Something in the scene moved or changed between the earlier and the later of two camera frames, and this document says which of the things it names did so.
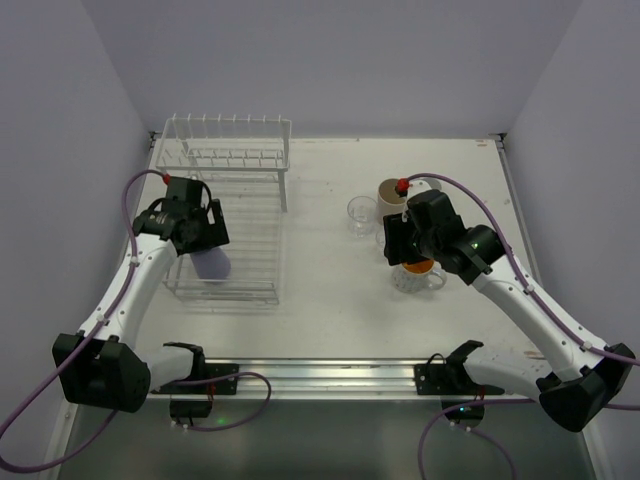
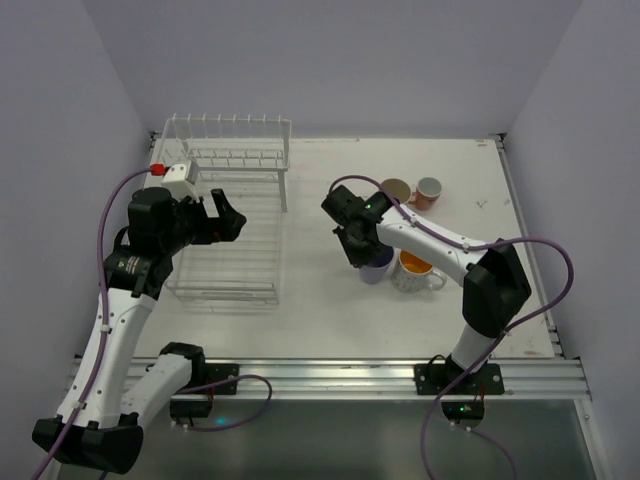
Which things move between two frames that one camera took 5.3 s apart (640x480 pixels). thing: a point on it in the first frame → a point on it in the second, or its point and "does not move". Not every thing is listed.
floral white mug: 418,276 does not move
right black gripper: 393,240 → 353,240
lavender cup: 212,264 → 376,270
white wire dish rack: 245,160 does not move
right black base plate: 452,377 does not move
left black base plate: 224,386 does not move
